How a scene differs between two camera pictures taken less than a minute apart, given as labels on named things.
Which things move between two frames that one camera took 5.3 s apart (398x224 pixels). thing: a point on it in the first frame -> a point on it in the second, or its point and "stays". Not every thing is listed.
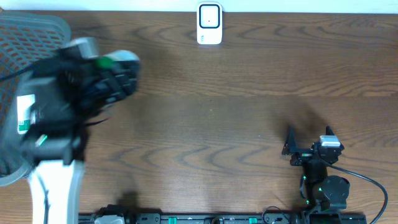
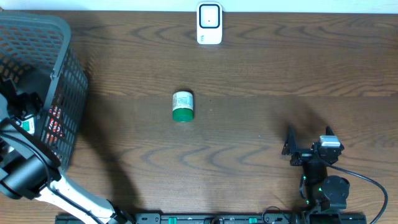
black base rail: x=239 y=218 stays
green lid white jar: x=107 y=60 -> x=183 y=106
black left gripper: x=120 y=84 -> x=18 y=109
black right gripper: x=291 y=147 stays
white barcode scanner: x=209 y=23 stays
